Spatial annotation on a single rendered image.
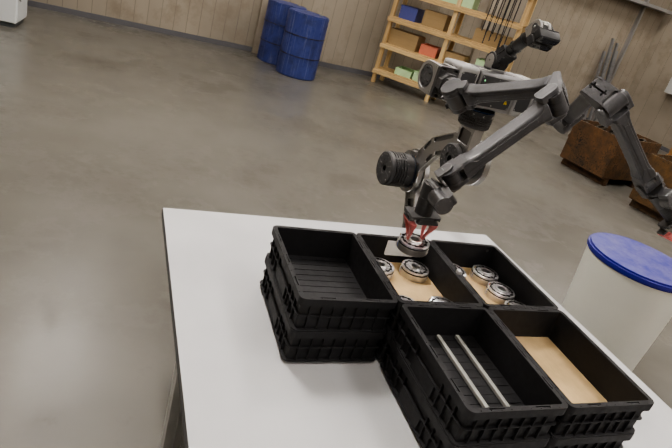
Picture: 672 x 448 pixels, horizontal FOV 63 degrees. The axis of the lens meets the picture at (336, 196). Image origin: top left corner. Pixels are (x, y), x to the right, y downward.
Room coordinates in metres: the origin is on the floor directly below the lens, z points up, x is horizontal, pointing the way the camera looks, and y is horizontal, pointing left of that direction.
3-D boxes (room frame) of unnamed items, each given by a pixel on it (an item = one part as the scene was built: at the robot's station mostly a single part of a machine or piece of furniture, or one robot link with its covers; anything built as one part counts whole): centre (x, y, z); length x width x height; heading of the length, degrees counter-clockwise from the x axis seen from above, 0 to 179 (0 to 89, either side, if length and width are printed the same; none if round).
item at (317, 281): (1.46, -0.04, 0.87); 0.40 x 0.30 x 0.11; 24
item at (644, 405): (1.34, -0.75, 0.92); 0.40 x 0.30 x 0.02; 24
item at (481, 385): (1.22, -0.48, 0.87); 0.40 x 0.30 x 0.11; 24
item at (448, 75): (2.05, -0.28, 1.45); 0.09 x 0.08 x 0.12; 115
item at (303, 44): (8.84, 1.38, 0.48); 1.35 x 0.80 x 0.97; 25
